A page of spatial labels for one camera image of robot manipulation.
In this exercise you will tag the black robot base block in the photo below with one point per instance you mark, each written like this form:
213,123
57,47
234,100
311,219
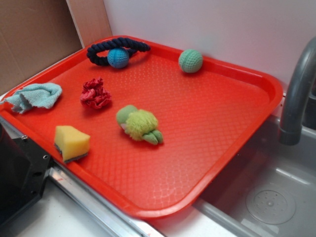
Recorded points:
23,172

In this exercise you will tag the crumpled red paper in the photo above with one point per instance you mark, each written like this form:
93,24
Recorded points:
94,95

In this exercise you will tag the red plastic tray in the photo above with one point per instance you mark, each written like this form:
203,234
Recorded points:
205,119

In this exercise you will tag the green plush toy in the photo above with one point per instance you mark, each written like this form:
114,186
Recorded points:
139,125

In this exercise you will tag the green textured ball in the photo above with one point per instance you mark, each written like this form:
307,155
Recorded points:
190,61

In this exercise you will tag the blue textured ball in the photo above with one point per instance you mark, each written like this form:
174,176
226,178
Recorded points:
118,58

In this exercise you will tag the yellow sponge piece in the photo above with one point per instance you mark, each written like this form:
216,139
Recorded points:
71,143

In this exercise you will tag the light blue cloth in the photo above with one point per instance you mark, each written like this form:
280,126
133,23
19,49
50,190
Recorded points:
37,95

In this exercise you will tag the grey plastic sink basin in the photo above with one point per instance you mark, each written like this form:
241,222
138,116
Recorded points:
268,189

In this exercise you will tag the grey toy faucet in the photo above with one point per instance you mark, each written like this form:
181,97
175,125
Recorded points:
299,107

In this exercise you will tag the brown cardboard panel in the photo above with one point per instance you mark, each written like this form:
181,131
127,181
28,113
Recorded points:
35,34

